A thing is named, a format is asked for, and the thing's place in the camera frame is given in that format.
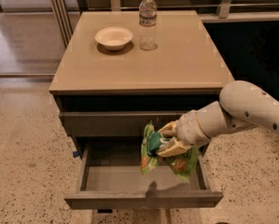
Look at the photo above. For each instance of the clear plastic water bottle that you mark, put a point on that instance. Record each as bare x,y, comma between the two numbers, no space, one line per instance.
147,24

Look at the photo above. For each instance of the open middle drawer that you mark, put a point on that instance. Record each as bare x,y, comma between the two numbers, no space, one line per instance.
110,178

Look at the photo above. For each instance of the green rice chip bag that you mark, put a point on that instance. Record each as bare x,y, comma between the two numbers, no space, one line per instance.
181,165

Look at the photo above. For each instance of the grey drawer cabinet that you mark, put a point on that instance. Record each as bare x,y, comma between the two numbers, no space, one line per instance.
185,71

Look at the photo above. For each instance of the closed top drawer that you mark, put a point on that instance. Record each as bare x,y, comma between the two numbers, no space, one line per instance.
118,123

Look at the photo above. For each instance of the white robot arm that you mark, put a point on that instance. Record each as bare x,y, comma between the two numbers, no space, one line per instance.
241,105

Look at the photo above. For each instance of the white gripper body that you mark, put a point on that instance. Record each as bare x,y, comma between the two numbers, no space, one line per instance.
188,129

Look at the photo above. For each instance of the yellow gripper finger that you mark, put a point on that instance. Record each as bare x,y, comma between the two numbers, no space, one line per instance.
169,129
173,147

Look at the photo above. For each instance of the white bowl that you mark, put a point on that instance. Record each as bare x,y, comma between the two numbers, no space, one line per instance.
114,38

